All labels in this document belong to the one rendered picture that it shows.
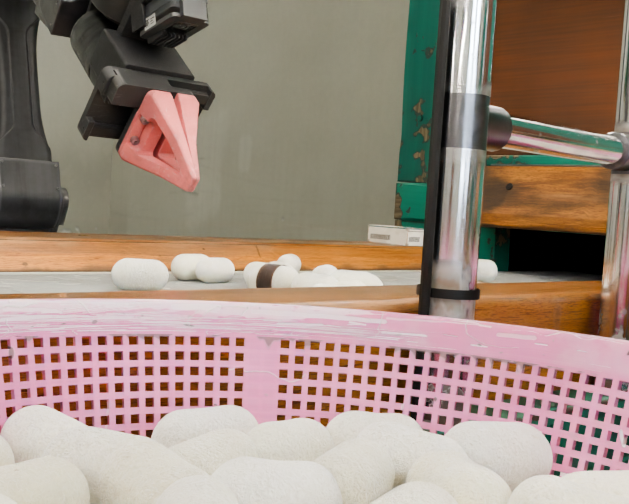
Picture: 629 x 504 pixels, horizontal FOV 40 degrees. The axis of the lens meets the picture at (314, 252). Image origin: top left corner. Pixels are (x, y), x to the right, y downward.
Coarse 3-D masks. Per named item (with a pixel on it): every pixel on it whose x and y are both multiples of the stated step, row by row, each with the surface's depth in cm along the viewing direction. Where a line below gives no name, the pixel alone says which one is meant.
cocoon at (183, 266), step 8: (176, 256) 65; (184, 256) 65; (192, 256) 65; (200, 256) 66; (176, 264) 65; (184, 264) 65; (192, 264) 65; (176, 272) 65; (184, 272) 65; (192, 272) 65
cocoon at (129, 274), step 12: (120, 264) 56; (132, 264) 56; (144, 264) 56; (156, 264) 56; (120, 276) 56; (132, 276) 56; (144, 276) 56; (156, 276) 56; (168, 276) 57; (132, 288) 56; (144, 288) 56; (156, 288) 56
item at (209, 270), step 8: (200, 264) 64; (208, 264) 64; (216, 264) 64; (224, 264) 65; (232, 264) 66; (200, 272) 64; (208, 272) 64; (216, 272) 64; (224, 272) 65; (232, 272) 65; (200, 280) 65; (208, 280) 64; (216, 280) 65; (224, 280) 65
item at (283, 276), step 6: (252, 270) 58; (258, 270) 57; (276, 270) 57; (282, 270) 56; (288, 270) 56; (294, 270) 57; (252, 276) 57; (276, 276) 56; (282, 276) 56; (288, 276) 56; (294, 276) 56; (252, 282) 57; (276, 282) 56; (282, 282) 56; (288, 282) 56
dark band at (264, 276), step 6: (264, 264) 58; (270, 264) 57; (276, 264) 57; (264, 270) 57; (270, 270) 57; (258, 276) 57; (264, 276) 57; (270, 276) 56; (258, 282) 57; (264, 282) 57; (270, 282) 56
